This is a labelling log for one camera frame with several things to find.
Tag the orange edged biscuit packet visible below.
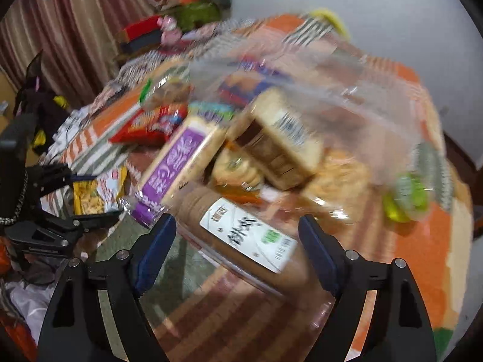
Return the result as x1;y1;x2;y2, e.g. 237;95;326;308
210;146;264;190

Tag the clear plastic storage bin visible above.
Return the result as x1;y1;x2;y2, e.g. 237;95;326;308
129;38;453;305

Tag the pink plush toy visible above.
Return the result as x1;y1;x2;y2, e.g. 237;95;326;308
157;16;183;46

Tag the brown round biscuit roll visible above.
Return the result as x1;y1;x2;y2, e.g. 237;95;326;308
169;182;330;309

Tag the clear bag of fried snacks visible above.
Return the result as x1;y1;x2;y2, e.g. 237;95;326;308
300;149;372;224

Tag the yellow snack packet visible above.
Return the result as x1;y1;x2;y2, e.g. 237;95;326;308
73;166;128;216

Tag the striped red beige curtain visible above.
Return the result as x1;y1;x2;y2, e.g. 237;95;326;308
1;0;153;108

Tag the purple label cracker pack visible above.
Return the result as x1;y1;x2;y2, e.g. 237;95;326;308
130;116;227;226

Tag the yellow curved foam tube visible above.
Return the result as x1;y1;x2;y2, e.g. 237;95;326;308
309;8;350;41

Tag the red and black box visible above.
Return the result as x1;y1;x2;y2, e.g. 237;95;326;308
115;15;161;54

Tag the beige cracker pack with barcode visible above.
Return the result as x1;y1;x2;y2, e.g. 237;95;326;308
227;87;324;190

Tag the red snack bag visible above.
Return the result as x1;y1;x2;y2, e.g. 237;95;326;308
110;104;188;147

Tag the patchwork striped bed quilt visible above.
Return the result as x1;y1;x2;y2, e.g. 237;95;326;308
58;14;473;361

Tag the green snack bag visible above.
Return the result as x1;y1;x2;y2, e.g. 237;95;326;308
382;172;434;223

